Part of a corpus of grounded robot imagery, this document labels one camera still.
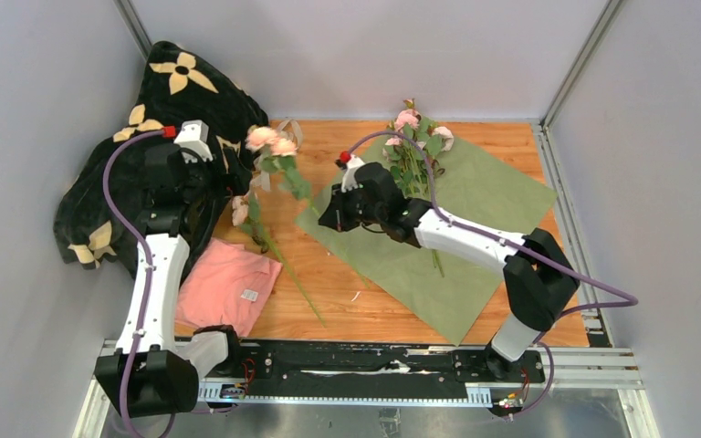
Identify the beige ribbon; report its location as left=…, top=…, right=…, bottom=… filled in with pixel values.
left=245, top=119, right=304, bottom=192

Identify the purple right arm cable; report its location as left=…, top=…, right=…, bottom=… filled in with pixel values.
left=339, top=130, right=640, bottom=418

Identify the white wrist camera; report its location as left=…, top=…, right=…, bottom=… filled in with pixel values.
left=339, top=151, right=366, bottom=193
left=173, top=120, right=213, bottom=163

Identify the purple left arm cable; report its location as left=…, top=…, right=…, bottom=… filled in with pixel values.
left=100, top=125, right=176, bottom=438

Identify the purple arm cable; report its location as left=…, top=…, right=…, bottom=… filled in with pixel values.
left=100, top=125, right=176, bottom=438
left=339, top=130, right=640, bottom=418

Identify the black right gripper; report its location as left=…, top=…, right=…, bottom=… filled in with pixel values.
left=319, top=181, right=385, bottom=234

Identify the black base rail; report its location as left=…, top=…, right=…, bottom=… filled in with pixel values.
left=96, top=337, right=642, bottom=407

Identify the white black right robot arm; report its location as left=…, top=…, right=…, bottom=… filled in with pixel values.
left=318, top=156, right=581, bottom=381

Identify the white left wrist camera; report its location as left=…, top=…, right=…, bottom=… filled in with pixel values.
left=173, top=120, right=213, bottom=163

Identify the black blanket with cream flowers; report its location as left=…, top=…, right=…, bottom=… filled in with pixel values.
left=53, top=40, right=270, bottom=282

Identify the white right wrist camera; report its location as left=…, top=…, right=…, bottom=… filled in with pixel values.
left=339, top=151, right=366, bottom=193

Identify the green and tan wrapping paper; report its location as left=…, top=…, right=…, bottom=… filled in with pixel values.
left=295, top=139, right=556, bottom=345

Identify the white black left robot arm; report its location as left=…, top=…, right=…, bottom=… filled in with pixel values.
left=94, top=141, right=245, bottom=419

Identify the pink folded cloth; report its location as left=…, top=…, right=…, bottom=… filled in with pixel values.
left=175, top=238, right=283, bottom=338

